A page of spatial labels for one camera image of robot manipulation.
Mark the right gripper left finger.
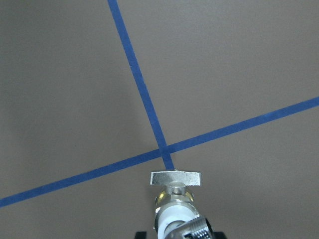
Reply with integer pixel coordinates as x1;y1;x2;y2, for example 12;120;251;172
135;231;147;239

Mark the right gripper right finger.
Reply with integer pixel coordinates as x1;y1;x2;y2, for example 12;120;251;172
212;232;225;239

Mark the chrome threaded pipe fitting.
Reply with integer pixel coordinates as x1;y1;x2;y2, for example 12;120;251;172
164;216;215;239

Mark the white brass PPR valve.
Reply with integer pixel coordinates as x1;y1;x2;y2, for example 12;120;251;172
150;169;201;239

